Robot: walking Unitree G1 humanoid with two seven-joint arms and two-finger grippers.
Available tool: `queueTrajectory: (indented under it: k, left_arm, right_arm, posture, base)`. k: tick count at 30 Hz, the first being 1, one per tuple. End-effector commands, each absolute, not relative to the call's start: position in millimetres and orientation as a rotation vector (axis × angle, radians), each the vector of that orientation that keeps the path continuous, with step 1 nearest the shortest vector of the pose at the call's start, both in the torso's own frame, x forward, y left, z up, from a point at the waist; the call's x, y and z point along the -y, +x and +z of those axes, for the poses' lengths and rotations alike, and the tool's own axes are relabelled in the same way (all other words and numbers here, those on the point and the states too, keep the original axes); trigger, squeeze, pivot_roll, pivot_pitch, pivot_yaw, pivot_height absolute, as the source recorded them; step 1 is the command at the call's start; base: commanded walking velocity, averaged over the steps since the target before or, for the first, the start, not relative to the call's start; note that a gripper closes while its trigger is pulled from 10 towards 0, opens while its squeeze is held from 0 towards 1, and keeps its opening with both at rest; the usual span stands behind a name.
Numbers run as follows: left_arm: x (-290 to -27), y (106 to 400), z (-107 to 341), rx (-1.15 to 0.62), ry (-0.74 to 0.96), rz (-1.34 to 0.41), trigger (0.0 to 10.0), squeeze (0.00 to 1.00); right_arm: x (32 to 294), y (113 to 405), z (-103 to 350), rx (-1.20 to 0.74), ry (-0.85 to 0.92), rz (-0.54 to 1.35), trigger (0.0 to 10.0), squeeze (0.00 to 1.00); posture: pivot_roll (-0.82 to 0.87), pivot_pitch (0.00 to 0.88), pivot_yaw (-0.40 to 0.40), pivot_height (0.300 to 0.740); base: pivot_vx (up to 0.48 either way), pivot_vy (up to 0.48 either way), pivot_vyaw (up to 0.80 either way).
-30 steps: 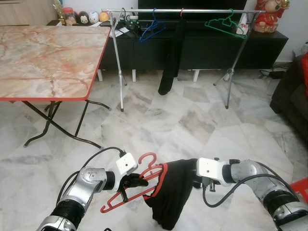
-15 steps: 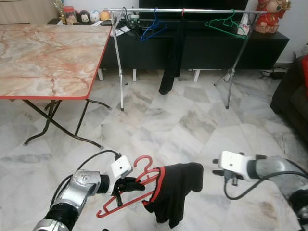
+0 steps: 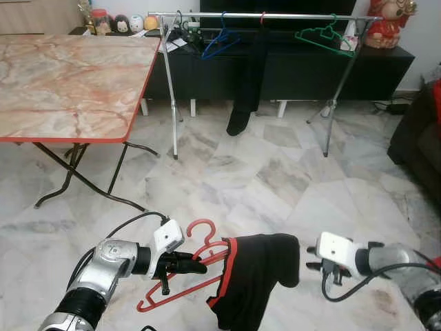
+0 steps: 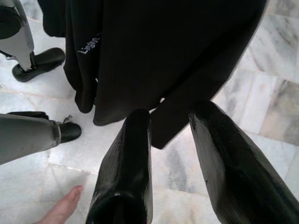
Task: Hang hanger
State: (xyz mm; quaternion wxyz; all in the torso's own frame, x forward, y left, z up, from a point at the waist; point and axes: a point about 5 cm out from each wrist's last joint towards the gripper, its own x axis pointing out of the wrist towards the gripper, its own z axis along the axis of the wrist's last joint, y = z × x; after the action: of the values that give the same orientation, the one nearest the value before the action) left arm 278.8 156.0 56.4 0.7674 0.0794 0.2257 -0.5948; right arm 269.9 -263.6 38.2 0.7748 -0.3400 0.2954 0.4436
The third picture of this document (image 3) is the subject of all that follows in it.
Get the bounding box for black garment with red trim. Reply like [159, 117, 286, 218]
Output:
[206, 233, 302, 331]

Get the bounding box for light wooden cabinet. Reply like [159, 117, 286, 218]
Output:
[0, 0, 85, 35]

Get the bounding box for green plastic hanger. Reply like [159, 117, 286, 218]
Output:
[294, 15, 360, 58]

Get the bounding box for white papers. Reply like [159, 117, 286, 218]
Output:
[157, 36, 188, 54]

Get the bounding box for silver metal clothes rack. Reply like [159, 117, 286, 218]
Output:
[147, 10, 382, 160]

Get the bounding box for blue plastic hanger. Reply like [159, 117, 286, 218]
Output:
[201, 12, 243, 61]

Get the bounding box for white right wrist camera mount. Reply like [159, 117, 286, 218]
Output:
[316, 232, 360, 272]

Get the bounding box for black power strip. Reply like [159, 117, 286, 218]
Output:
[376, 101, 409, 116]

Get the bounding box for dark-haired round doll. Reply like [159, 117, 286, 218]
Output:
[114, 14, 130, 34]

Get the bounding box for long black garment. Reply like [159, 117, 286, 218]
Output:
[226, 24, 271, 137]

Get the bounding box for white tissue pack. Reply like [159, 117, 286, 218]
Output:
[345, 21, 362, 52]

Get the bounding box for red fortune statue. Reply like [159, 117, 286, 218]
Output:
[363, 0, 418, 50]

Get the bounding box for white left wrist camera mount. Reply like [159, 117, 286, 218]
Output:
[152, 220, 186, 260]

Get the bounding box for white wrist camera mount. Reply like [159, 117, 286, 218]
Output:
[316, 232, 360, 272]
[152, 220, 186, 260]

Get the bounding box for black television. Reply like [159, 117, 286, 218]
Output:
[200, 0, 358, 14]

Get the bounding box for black TV cabinet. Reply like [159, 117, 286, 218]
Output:
[141, 26, 416, 106]

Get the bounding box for black wire hanger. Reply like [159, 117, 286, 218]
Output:
[172, 10, 194, 49]

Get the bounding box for figurine jar with red lid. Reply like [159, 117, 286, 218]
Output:
[92, 8, 113, 36]

